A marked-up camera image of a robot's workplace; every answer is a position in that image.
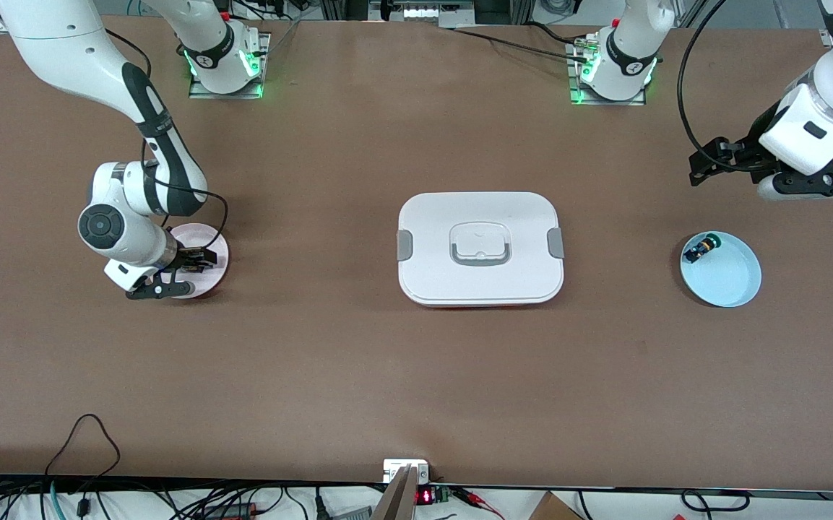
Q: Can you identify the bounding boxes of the white lunch box grey clips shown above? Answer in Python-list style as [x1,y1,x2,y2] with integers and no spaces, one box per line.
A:
[396,191,566,310]

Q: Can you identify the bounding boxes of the grey mount beam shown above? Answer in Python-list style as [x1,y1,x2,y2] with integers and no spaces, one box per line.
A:
[371,464,420,520]

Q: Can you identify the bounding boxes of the thin black looped cable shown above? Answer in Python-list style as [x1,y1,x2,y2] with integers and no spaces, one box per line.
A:
[44,413,122,481]

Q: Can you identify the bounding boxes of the black cable on table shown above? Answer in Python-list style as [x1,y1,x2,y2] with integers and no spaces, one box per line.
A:
[449,22,590,59]

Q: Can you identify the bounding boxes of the white socket block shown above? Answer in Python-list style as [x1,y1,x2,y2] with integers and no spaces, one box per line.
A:
[383,459,430,483]

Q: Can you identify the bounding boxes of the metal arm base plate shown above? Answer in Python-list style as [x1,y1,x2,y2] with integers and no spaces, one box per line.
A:
[189,32,271,100]
[568,40,647,107]

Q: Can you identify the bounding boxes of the red black clip leads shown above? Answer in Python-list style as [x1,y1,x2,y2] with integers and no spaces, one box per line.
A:
[452,487,505,520]

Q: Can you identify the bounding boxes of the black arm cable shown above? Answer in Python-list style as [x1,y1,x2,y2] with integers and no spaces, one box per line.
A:
[102,29,230,235]
[678,0,778,174]

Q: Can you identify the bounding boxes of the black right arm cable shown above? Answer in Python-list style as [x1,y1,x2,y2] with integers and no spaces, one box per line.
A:
[102,29,230,235]

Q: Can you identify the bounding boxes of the black and blue small part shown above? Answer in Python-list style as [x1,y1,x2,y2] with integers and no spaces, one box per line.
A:
[683,235,722,264]

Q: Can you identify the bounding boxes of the brown cardboard piece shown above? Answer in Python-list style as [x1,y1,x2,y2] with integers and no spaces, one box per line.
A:
[528,491,583,520]

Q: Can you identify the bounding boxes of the aluminium frame structure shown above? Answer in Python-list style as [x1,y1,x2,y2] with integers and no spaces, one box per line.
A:
[319,0,536,30]

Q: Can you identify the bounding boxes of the black coiled cable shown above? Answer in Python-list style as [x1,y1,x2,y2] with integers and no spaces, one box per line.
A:
[680,490,753,514]

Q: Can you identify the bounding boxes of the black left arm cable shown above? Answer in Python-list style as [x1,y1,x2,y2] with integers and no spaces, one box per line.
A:
[678,0,778,174]

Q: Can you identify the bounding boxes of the black power adapter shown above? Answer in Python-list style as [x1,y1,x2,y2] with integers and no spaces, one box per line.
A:
[199,502,258,519]

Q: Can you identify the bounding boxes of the pink round plate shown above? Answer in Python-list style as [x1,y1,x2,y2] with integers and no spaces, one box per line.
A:
[163,222,230,300]

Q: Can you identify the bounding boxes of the light blue round plate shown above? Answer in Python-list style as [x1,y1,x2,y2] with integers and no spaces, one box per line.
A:
[679,230,762,309]

